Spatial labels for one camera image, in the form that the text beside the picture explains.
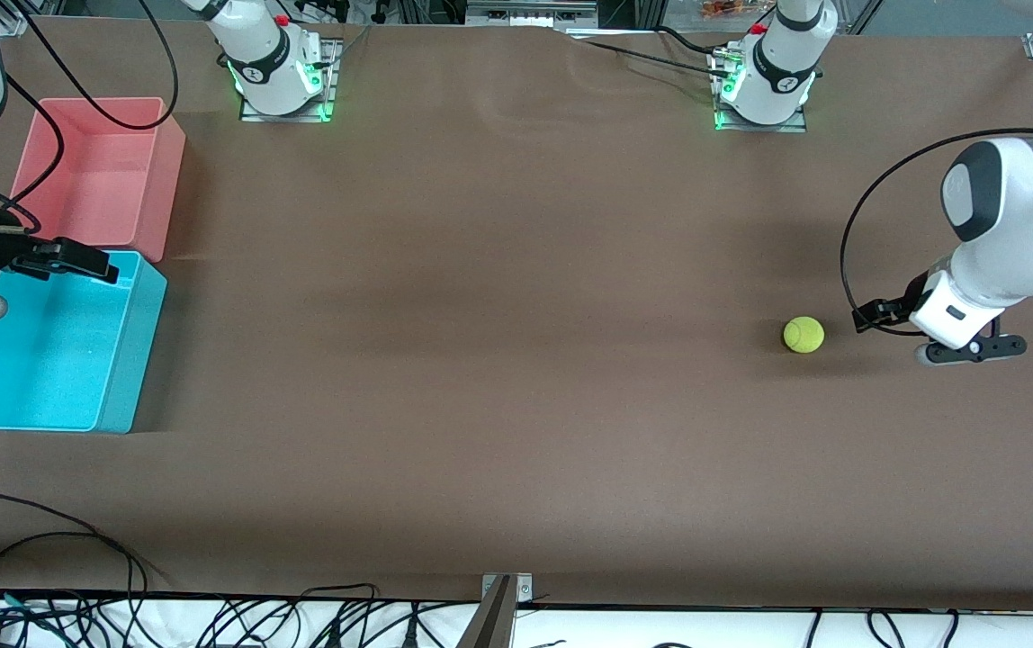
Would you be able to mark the dark metal pole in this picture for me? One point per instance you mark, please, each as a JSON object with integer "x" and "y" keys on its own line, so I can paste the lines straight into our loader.
{"x": 491, "y": 625}

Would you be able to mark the orange background objects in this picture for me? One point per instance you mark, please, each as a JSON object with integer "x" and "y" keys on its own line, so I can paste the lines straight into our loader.
{"x": 723, "y": 9}

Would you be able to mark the small metal edge bracket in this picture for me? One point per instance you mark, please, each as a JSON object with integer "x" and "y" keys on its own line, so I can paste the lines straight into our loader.
{"x": 524, "y": 587}

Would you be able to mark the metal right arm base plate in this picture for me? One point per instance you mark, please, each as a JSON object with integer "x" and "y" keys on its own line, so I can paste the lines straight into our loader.
{"x": 330, "y": 85}

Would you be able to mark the aluminium frame rail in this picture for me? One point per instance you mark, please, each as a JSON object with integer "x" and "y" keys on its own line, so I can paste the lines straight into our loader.
{"x": 530, "y": 13}

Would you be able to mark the table cover sheet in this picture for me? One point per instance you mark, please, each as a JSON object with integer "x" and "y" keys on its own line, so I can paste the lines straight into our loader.
{"x": 516, "y": 315}

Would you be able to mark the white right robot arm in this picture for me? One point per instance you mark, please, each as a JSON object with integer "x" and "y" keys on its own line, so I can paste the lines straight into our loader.
{"x": 264, "y": 63}

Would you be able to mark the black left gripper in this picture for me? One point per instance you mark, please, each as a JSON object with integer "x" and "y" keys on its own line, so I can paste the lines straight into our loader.
{"x": 902, "y": 307}

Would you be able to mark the yellow tennis ball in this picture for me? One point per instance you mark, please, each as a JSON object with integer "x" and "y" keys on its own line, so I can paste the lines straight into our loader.
{"x": 803, "y": 335}

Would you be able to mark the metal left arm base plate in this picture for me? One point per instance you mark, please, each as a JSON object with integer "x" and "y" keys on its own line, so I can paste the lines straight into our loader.
{"x": 791, "y": 127}

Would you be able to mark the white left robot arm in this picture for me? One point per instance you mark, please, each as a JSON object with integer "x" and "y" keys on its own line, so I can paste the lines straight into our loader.
{"x": 1011, "y": 225}

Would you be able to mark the pink plastic bin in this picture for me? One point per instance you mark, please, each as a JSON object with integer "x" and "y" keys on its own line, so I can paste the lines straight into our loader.
{"x": 112, "y": 180}

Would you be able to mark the blue plastic bin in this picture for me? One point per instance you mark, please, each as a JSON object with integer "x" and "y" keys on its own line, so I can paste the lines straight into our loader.
{"x": 58, "y": 360}

